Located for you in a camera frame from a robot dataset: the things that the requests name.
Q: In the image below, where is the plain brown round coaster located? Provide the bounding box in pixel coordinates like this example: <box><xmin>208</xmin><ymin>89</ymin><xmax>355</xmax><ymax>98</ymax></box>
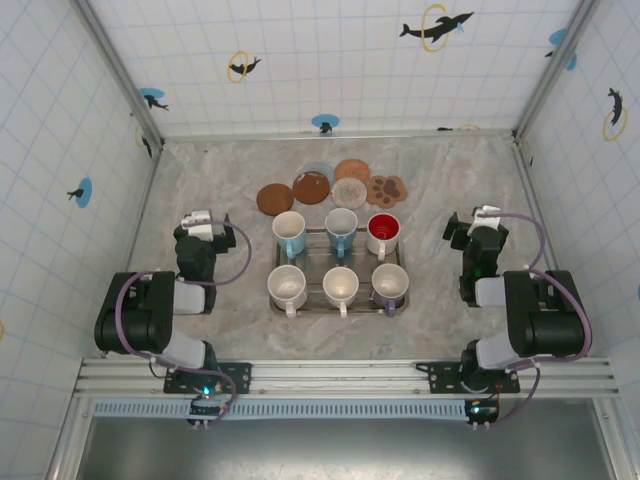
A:
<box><xmin>256</xmin><ymin>183</ymin><xmax>296</xmax><ymax>217</ymax></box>

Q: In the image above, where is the light blue mug cream inside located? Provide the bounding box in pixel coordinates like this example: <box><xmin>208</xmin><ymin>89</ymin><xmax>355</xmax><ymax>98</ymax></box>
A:
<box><xmin>271</xmin><ymin>210</ymin><xmax>308</xmax><ymax>260</ymax></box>

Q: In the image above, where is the white mug red inside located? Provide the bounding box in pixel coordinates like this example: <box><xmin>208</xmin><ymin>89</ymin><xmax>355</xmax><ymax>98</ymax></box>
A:
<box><xmin>366</xmin><ymin>213</ymin><xmax>402</xmax><ymax>262</ymax></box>

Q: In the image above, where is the large white mug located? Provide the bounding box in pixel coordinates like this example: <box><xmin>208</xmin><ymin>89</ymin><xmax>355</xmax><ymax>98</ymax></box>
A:
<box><xmin>266</xmin><ymin>264</ymin><xmax>308</xmax><ymax>320</ymax></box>

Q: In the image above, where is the brown paw print coaster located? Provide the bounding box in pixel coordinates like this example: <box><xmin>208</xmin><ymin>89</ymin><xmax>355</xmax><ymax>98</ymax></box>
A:
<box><xmin>366</xmin><ymin>174</ymin><xmax>407</xmax><ymax>210</ymax></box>

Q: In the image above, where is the purple mug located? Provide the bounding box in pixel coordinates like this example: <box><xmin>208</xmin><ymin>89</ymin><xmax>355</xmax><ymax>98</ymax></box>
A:
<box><xmin>370</xmin><ymin>263</ymin><xmax>410</xmax><ymax>319</ymax></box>

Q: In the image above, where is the scuffed dark brown coaster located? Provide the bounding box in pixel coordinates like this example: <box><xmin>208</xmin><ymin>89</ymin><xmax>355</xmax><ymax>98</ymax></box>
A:
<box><xmin>292</xmin><ymin>170</ymin><xmax>332</xmax><ymax>206</ymax></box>

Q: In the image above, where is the multicolour woven round coaster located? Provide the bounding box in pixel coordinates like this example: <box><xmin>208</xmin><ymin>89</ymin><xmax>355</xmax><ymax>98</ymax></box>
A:
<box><xmin>330</xmin><ymin>177</ymin><xmax>371</xmax><ymax>210</ymax></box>

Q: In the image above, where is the blue mug grey inside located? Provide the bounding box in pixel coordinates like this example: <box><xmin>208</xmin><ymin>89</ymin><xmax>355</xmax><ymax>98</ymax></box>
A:
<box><xmin>324</xmin><ymin>207</ymin><xmax>360</xmax><ymax>258</ymax></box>

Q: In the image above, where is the orange woven round coaster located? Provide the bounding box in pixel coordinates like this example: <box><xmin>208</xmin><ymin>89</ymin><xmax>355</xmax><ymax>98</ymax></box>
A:
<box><xmin>333</xmin><ymin>158</ymin><xmax>372</xmax><ymax>185</ymax></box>

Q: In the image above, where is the blue woven round coaster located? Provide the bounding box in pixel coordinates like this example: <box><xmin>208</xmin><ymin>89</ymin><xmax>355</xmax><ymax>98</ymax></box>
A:
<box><xmin>303</xmin><ymin>161</ymin><xmax>336</xmax><ymax>181</ymax></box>

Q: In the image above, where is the metal tray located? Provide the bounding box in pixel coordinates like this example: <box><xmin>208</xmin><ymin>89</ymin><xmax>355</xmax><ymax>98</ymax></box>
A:
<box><xmin>269</xmin><ymin>227</ymin><xmax>411</xmax><ymax>316</ymax></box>

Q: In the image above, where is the small white mug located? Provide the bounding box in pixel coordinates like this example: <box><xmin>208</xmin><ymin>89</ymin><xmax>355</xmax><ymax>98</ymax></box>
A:
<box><xmin>322</xmin><ymin>266</ymin><xmax>360</xmax><ymax>319</ymax></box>

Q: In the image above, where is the grey metal panel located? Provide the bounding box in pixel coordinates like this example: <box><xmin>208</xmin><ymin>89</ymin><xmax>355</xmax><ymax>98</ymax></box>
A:
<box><xmin>47</xmin><ymin>417</ymin><xmax>619</xmax><ymax>480</ymax></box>

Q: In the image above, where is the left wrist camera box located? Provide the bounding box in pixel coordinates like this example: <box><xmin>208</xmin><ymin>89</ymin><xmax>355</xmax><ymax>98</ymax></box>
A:
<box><xmin>181</xmin><ymin>210</ymin><xmax>215</xmax><ymax>242</ymax></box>

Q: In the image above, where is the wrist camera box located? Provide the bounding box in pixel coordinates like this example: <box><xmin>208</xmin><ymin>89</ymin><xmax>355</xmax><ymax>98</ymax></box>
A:
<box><xmin>471</xmin><ymin>203</ymin><xmax>502</xmax><ymax>232</ymax></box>
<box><xmin>181</xmin><ymin>210</ymin><xmax>215</xmax><ymax>242</ymax></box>

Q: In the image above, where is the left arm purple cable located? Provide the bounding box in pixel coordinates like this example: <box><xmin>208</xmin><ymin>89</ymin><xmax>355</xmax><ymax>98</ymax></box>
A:
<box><xmin>115</xmin><ymin>219</ymin><xmax>252</xmax><ymax>426</ymax></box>

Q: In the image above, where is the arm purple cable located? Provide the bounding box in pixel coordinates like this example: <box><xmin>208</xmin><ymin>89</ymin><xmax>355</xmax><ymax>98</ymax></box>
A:
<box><xmin>474</xmin><ymin>212</ymin><xmax>595</xmax><ymax>427</ymax></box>
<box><xmin>115</xmin><ymin>219</ymin><xmax>252</xmax><ymax>426</ymax></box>

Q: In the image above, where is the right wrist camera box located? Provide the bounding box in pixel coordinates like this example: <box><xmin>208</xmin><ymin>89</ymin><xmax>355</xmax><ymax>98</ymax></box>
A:
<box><xmin>471</xmin><ymin>203</ymin><xmax>502</xmax><ymax>232</ymax></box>

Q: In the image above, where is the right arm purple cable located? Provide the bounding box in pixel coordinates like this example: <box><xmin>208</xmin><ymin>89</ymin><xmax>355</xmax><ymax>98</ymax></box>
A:
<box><xmin>474</xmin><ymin>212</ymin><xmax>595</xmax><ymax>427</ymax></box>

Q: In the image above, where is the aluminium frame bar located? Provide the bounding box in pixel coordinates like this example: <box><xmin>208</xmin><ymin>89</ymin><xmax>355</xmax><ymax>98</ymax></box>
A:
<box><xmin>159</xmin><ymin>128</ymin><xmax>516</xmax><ymax>145</ymax></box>
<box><xmin>512</xmin><ymin>137</ymin><xmax>586</xmax><ymax>357</ymax></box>
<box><xmin>102</xmin><ymin>144</ymin><xmax>164</xmax><ymax>359</ymax></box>

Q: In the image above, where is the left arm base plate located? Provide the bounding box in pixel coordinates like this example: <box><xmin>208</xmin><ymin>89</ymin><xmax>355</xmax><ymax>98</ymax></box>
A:
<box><xmin>163</xmin><ymin>362</ymin><xmax>253</xmax><ymax>395</ymax></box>

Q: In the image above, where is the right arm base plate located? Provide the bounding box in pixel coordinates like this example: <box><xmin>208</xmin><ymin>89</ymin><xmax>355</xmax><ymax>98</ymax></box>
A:
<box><xmin>417</xmin><ymin>360</ymin><xmax>521</xmax><ymax>396</ymax></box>

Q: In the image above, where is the aluminium mounting rail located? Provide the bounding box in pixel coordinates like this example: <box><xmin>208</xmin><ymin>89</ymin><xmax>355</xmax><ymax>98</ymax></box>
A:
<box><xmin>73</xmin><ymin>355</ymin><xmax>621</xmax><ymax>399</ymax></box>

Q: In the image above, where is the aluminium frame post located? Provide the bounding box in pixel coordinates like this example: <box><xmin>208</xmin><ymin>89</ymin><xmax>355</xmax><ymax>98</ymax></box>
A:
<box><xmin>512</xmin><ymin>0</ymin><xmax>601</xmax><ymax>141</ymax></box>
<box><xmin>74</xmin><ymin>0</ymin><xmax>165</xmax><ymax>151</ymax></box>

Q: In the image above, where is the white slotted cable duct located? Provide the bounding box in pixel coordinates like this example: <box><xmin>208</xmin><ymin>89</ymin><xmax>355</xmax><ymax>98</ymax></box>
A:
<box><xmin>92</xmin><ymin>398</ymin><xmax>474</xmax><ymax>420</ymax></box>

